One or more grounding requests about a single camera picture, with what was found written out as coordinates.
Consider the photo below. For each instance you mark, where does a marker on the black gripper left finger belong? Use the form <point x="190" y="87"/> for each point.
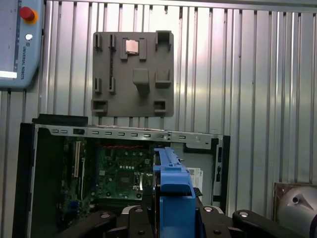
<point x="138" y="223"/>

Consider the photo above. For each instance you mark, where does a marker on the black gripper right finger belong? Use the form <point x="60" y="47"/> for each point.
<point x="213" y="223"/>

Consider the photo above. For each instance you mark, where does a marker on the hard disk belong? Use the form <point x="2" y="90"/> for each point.
<point x="174" y="188"/>

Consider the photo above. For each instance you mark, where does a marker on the CPU socket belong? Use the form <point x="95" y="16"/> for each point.
<point x="125" y="179"/>

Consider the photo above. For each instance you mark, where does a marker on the green motherboard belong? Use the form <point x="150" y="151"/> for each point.
<point x="111" y="173"/>

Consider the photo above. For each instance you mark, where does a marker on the grey power supply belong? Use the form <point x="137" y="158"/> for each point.
<point x="198" y="158"/>

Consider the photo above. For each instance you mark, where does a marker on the white expansion slot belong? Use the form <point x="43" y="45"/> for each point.
<point x="76" y="158"/>

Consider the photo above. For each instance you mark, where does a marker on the black open PC case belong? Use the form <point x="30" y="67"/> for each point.
<point x="44" y="173"/>

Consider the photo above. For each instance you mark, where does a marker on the grey parts rack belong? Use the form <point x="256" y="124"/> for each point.
<point x="148" y="104"/>

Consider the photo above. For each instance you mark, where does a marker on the silver CPU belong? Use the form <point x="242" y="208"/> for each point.
<point x="131" y="46"/>

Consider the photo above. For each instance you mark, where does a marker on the pale blue teach pendant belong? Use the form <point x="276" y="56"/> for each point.
<point x="24" y="57"/>

